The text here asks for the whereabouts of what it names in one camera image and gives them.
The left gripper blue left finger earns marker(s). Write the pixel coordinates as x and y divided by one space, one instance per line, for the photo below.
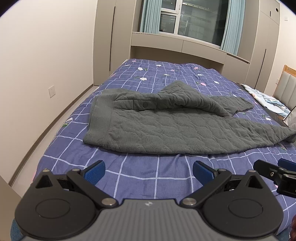
60 206

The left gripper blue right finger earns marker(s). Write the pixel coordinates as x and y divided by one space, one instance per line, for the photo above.
240 206

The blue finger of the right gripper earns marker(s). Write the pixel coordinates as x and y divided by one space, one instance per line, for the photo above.
267 170
289 165

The grey quilted fleece pants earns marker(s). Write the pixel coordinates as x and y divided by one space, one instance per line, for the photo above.
177 120

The white shopping bag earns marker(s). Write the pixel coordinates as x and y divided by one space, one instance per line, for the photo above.
290 119

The light patterned pillow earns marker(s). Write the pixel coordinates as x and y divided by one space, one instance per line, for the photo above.
268 102

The blue plaid floral bedspread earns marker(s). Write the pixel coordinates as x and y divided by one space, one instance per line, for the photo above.
140 176

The grey padded headboard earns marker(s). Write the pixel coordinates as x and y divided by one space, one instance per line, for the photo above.
286 87

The beige right wardrobe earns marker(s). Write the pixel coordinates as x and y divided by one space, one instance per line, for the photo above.
265 45

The beige wardrobe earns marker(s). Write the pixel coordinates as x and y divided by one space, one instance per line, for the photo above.
265 45
114 23

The beige window cabinet shelf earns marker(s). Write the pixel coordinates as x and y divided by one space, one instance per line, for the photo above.
180 50

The right teal curtain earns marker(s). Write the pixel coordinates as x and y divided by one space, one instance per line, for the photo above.
233 27

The teal curtain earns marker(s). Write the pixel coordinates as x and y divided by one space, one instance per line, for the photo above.
233 27
150 18

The dark glass window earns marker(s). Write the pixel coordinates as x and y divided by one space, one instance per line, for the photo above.
198 19

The left teal curtain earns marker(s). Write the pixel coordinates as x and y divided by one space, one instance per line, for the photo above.
150 18

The beige left wardrobe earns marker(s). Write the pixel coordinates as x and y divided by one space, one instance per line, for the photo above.
114 23

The white wall socket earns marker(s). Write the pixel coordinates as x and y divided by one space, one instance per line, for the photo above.
52 91

